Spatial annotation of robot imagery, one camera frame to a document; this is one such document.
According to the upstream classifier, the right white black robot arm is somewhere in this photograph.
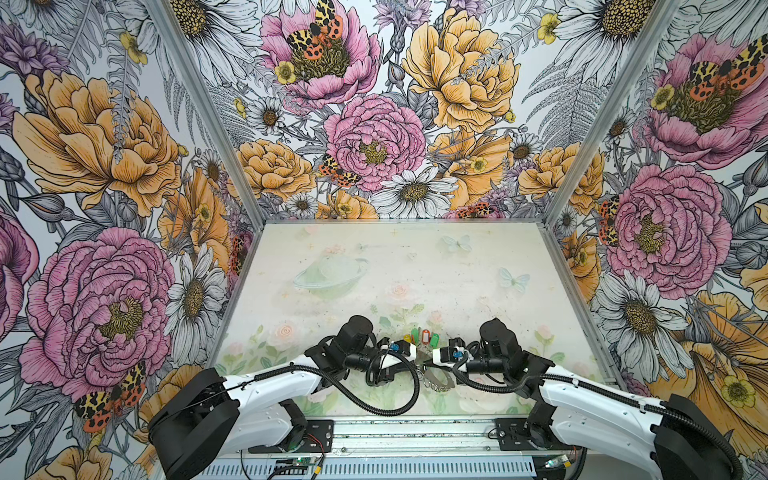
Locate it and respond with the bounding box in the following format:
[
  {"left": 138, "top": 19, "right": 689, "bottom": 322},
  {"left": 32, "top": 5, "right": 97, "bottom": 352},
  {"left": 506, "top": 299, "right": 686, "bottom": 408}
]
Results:
[{"left": 432, "top": 318, "right": 744, "bottom": 479}]

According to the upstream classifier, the white vented panel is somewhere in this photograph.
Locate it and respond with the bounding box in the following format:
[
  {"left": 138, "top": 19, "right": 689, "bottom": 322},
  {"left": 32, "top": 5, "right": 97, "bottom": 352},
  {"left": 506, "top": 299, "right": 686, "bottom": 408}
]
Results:
[{"left": 197, "top": 456, "right": 537, "bottom": 479}]

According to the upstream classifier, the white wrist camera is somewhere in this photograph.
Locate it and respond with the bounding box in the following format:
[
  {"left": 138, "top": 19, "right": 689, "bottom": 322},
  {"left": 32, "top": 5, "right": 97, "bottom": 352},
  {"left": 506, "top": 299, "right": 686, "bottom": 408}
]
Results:
[
  {"left": 380, "top": 339, "right": 417, "bottom": 369},
  {"left": 432, "top": 337, "right": 468, "bottom": 367}
]

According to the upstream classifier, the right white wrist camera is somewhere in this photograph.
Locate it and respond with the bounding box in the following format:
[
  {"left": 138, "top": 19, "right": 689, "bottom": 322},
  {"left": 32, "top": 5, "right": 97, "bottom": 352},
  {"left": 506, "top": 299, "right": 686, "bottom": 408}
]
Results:
[{"left": 432, "top": 337, "right": 468, "bottom": 367}]

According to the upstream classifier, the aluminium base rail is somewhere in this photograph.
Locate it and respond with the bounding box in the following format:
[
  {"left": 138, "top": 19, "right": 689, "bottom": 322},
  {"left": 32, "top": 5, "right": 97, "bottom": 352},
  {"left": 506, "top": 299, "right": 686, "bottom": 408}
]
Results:
[{"left": 158, "top": 412, "right": 670, "bottom": 463}]

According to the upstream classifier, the large metal keyring with keys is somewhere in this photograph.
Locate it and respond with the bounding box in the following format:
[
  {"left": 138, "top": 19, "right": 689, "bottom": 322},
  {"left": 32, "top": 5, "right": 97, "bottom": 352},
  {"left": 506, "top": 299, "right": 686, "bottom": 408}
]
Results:
[{"left": 404, "top": 328, "right": 456, "bottom": 393}]

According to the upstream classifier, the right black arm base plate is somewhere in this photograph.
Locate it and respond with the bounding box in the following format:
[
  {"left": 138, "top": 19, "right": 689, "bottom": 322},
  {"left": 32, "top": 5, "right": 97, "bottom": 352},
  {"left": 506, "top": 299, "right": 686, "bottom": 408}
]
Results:
[{"left": 487, "top": 417, "right": 578, "bottom": 452}]

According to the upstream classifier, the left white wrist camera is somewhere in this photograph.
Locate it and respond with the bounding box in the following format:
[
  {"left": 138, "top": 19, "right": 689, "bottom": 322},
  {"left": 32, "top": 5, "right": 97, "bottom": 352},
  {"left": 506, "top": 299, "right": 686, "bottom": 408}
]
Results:
[{"left": 380, "top": 339, "right": 417, "bottom": 369}]

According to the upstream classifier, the left black corrugated cable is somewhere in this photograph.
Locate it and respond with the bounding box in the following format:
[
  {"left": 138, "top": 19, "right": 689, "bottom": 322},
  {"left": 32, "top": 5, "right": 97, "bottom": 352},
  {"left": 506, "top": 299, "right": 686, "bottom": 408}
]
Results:
[{"left": 254, "top": 347, "right": 422, "bottom": 418}]

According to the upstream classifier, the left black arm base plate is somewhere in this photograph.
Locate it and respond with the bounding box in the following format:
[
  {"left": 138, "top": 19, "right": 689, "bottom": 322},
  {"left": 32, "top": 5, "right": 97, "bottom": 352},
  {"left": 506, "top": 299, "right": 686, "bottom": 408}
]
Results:
[{"left": 248, "top": 419, "right": 335, "bottom": 454}]

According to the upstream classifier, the green circuit board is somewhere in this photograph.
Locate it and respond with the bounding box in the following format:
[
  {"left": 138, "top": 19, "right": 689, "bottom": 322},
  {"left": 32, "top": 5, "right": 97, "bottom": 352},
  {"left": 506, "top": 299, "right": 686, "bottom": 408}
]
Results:
[{"left": 269, "top": 457, "right": 320, "bottom": 479}]

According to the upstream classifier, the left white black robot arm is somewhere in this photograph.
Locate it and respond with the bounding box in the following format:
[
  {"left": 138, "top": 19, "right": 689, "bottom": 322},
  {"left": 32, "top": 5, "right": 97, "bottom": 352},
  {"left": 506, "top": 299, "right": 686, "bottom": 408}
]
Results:
[{"left": 148, "top": 315, "right": 420, "bottom": 479}]

